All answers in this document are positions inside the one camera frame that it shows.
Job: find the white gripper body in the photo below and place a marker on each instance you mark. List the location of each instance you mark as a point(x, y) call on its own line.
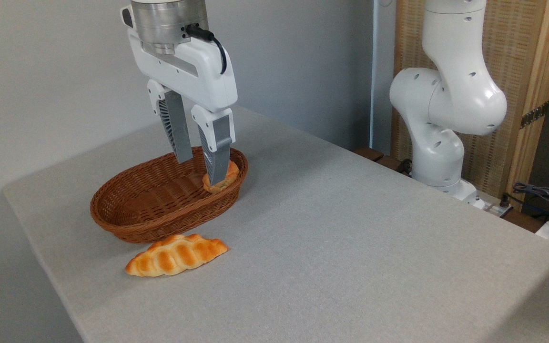
point(198, 66)

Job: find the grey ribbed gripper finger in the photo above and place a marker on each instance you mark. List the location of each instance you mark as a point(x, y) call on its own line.
point(178, 128)
point(217, 143)

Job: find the small golden bread roll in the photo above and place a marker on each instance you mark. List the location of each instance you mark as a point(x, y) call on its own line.
point(229, 177)

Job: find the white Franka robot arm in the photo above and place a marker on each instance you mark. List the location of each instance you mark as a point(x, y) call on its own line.
point(451, 95)

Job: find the long golden braided bread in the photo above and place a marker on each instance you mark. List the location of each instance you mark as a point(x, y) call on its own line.
point(174, 256)

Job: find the brown wicker basket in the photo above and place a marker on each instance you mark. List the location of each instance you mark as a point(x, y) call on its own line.
point(155, 200)

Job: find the wooden woven folding screen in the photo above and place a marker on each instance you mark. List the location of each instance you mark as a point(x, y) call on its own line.
point(517, 52)

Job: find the metal screen hinge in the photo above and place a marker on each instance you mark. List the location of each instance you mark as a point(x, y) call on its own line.
point(533, 116)

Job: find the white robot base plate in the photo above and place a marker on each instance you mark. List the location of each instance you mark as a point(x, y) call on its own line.
point(489, 206)

